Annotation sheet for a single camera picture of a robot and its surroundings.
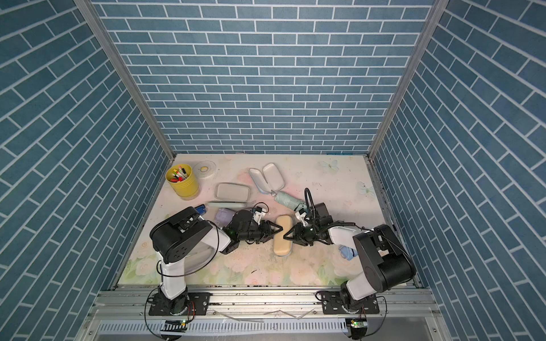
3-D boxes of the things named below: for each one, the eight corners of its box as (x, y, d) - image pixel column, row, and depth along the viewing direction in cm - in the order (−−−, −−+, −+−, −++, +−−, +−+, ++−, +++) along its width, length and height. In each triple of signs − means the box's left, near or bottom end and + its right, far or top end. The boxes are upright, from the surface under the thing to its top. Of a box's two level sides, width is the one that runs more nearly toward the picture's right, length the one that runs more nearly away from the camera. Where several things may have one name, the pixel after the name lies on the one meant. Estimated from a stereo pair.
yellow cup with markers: (174, 200, 103) (161, 182, 92) (181, 182, 111) (170, 163, 99) (198, 201, 103) (188, 182, 92) (203, 183, 111) (195, 163, 99)
